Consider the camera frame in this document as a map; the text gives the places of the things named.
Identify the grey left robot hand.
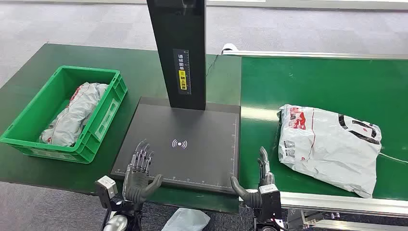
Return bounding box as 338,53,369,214
122,139,164,205

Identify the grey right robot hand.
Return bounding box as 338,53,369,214
230,146,275,210

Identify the white mailer package black logo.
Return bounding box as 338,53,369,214
277,103,383,199

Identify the black inbound scanner machine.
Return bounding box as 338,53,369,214
110,0,241,195

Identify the crumpled grey mailer package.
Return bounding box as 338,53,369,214
39,82,110,147

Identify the green conveyor belt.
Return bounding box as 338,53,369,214
240,56,408,202

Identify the white plastic bag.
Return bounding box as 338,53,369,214
161,207,211,231

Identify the green plastic crate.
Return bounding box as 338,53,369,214
0,65,128,165

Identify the black yellow scanner label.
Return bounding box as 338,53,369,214
173,49,192,96

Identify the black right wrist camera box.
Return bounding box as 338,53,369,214
258,184,283,224

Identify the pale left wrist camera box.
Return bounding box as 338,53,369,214
94,175,118,209

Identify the aluminium conveyor support frame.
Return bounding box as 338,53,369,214
285,209,408,231

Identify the aluminium conveyor side rail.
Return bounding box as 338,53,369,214
239,190,408,219
222,50,408,61

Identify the thin white string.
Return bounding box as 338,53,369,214
378,152,408,164

